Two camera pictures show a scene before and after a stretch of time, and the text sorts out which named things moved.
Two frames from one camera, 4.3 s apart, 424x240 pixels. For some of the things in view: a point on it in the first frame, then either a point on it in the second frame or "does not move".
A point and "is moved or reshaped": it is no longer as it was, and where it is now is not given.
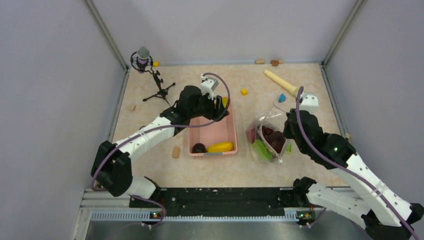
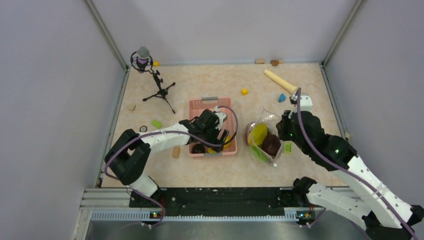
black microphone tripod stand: x=163 y=92 does not move
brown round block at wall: x=274 y=62 does not move
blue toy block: x=282 y=98 does not move
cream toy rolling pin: x=291 y=88 does not move
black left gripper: x=215 y=113 → x=215 y=140
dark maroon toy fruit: x=276 y=138 is moved or reshaped
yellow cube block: x=244 y=92 does not move
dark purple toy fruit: x=199 y=148 does not move
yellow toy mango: x=225 y=100 → x=257 y=135
